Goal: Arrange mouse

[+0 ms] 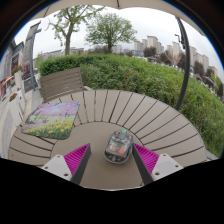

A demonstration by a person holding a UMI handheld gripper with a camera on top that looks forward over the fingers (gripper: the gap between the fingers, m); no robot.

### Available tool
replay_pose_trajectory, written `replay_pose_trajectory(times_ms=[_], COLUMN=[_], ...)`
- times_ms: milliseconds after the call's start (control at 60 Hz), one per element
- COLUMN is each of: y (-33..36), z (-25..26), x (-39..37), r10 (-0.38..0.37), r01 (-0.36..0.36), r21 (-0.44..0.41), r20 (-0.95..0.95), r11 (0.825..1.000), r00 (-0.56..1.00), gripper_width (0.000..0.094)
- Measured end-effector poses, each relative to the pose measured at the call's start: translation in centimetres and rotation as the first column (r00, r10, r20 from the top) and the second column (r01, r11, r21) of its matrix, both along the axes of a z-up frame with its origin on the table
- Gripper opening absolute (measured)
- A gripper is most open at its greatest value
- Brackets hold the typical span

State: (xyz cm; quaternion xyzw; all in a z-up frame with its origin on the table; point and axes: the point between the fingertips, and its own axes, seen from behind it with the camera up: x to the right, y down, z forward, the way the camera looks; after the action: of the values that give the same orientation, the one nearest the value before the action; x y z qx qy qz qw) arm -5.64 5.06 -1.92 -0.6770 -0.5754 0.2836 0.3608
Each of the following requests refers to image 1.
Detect green trimmed hedge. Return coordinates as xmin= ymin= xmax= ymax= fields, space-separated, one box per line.
xmin=36 ymin=53 xmax=224 ymax=158

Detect grey shopfront building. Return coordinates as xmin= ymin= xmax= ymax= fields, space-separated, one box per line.
xmin=0 ymin=39 xmax=24 ymax=101

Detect beige parasol canopy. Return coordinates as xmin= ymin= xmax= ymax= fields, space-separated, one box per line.
xmin=33 ymin=0 xmax=205 ymax=36

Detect distant apartment buildings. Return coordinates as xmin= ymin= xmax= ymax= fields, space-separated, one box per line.
xmin=113 ymin=34 xmax=219 ymax=79

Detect grey transparent computer mouse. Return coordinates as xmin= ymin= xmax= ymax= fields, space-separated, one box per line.
xmin=103 ymin=129 xmax=135 ymax=165

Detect dark curved parasol pole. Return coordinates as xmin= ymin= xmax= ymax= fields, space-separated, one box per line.
xmin=174 ymin=16 xmax=191 ymax=112

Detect brown slatted outdoor chair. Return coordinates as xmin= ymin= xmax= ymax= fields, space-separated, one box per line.
xmin=39 ymin=67 xmax=93 ymax=104

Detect round full-crowned green tree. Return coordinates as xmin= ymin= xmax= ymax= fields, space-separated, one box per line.
xmin=84 ymin=12 xmax=138 ymax=54

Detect thin-crowned tree with bare trunk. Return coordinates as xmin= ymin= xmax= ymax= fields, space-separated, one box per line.
xmin=46 ymin=4 xmax=104 ymax=57

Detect flower landscape print mouse pad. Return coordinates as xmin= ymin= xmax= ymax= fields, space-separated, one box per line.
xmin=20 ymin=101 xmax=81 ymax=140

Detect white planter with orange flowers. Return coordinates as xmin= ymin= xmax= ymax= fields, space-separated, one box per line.
xmin=8 ymin=92 xmax=26 ymax=124

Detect white planter with red flowers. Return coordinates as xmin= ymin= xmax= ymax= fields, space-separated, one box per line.
xmin=12 ymin=65 xmax=24 ymax=89

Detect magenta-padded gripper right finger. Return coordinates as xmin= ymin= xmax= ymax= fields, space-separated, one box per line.
xmin=131 ymin=143 xmax=183 ymax=186

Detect tall grey sign pillar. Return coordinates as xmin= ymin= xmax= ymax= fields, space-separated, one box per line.
xmin=21 ymin=21 xmax=43 ymax=93

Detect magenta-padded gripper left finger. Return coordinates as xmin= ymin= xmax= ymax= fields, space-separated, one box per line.
xmin=40 ymin=143 xmax=92 ymax=186

